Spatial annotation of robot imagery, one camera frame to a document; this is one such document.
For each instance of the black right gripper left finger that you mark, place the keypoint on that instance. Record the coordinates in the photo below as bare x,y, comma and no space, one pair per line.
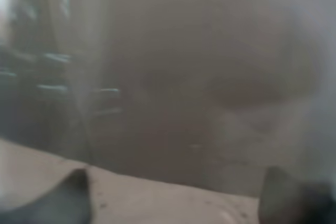
68,202

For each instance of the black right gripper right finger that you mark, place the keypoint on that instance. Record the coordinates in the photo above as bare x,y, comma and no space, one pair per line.
287,199

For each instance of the smoky transparent water bottle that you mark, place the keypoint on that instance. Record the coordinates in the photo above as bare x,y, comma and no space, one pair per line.
201,93

